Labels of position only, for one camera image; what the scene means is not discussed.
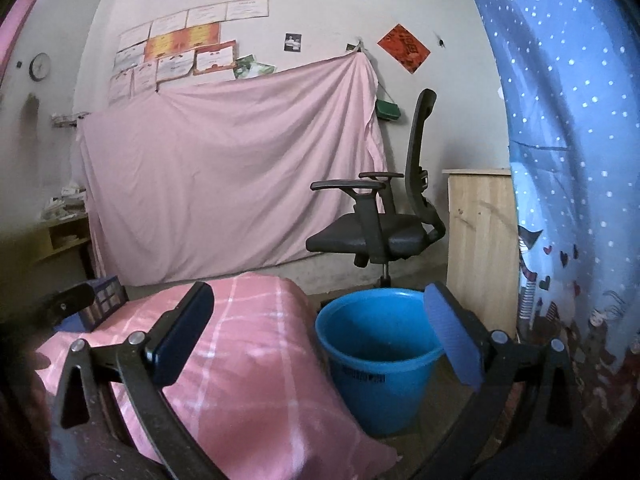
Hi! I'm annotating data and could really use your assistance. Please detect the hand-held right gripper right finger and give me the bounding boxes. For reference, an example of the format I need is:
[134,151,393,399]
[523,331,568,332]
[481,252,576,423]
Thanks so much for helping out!
[400,281,586,480]

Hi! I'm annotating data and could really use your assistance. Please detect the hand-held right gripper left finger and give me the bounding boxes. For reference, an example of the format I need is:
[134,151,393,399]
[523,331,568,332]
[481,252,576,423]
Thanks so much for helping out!
[50,281,226,480]

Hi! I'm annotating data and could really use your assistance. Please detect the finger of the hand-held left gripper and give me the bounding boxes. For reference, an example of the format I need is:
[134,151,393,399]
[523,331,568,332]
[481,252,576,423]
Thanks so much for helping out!
[42,284,97,328]

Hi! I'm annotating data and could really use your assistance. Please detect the blue plastic bucket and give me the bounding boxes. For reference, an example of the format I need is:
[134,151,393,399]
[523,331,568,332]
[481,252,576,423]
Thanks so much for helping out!
[315,288,446,437]

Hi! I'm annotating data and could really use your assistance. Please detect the blue printed cardboard box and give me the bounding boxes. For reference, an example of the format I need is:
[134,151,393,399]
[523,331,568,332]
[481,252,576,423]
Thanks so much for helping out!
[55,275,123,333]

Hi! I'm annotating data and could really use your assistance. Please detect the yellow wooden shelf desk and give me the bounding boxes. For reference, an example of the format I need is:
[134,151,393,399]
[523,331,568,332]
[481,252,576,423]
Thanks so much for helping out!
[35,212,93,263]

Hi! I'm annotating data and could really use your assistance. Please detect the pink checkered cloth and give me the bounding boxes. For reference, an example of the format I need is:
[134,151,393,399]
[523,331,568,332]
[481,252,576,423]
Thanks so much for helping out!
[34,272,401,480]

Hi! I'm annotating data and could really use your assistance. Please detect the stack of papers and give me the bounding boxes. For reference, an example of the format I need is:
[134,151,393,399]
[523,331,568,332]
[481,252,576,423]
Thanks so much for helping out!
[42,185,90,221]

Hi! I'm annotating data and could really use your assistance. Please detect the light wooden cabinet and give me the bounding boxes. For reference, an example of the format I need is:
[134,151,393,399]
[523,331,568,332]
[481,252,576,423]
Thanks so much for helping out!
[442,168,521,341]

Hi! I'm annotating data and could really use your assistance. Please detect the black office chair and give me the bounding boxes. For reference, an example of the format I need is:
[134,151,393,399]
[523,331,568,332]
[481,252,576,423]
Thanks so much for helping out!
[306,88,447,288]

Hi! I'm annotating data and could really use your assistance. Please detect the pink hanging sheet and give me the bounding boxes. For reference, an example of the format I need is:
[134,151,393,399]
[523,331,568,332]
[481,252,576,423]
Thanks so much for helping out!
[75,52,391,286]

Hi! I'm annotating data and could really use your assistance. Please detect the blue dotted printed curtain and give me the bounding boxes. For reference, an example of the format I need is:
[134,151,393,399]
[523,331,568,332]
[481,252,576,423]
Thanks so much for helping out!
[457,0,640,411]

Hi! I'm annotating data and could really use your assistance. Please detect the green photo cards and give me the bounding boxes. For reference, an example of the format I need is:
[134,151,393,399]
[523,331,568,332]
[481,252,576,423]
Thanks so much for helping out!
[234,55,277,80]

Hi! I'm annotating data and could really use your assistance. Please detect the pink curtain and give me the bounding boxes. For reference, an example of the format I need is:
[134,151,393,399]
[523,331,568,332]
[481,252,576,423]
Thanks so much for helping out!
[0,0,56,91]

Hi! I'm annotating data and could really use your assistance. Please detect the wire wall shelf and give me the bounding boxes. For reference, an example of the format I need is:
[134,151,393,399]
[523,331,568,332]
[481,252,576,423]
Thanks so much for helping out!
[50,112,91,128]

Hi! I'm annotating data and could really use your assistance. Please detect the round wall clock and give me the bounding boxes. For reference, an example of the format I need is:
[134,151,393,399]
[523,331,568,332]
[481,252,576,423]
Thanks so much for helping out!
[29,53,52,82]

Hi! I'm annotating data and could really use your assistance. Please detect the group of wall certificates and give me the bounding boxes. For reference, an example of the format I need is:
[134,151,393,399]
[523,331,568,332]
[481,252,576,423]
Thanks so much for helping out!
[107,0,271,103]

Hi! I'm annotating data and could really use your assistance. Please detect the red diamond wall poster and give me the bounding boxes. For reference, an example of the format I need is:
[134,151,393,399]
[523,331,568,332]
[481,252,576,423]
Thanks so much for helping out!
[376,23,432,75]

